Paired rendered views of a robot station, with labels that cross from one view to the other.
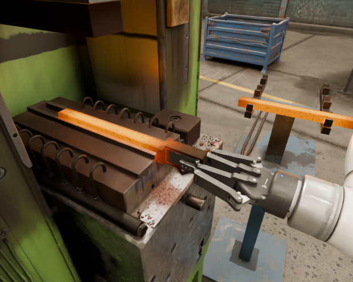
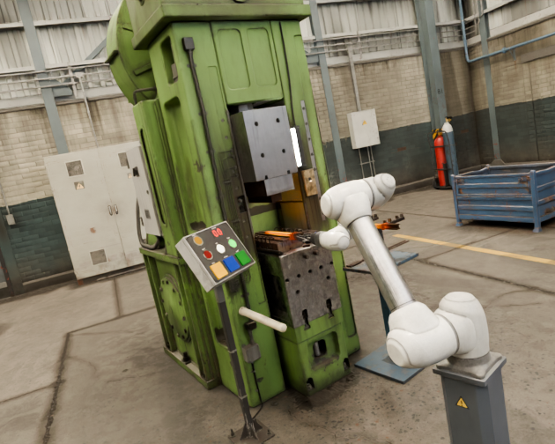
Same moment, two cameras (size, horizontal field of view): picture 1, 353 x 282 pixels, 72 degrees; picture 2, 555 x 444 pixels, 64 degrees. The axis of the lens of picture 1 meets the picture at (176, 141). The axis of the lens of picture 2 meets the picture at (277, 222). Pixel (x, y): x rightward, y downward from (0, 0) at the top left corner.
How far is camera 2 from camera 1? 227 cm
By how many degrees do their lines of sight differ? 36
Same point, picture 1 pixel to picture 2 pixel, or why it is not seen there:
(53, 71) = (266, 220)
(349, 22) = not seen: outside the picture
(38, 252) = (253, 270)
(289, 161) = not seen: hidden behind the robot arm
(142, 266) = (281, 267)
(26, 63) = (256, 217)
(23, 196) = (251, 246)
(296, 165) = not seen: hidden behind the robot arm
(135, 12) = (295, 193)
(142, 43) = (299, 203)
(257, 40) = (518, 193)
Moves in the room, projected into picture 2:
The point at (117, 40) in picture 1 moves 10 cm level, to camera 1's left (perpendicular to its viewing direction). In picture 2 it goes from (291, 204) to (277, 206)
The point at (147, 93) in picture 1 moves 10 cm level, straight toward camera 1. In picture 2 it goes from (303, 225) to (299, 228)
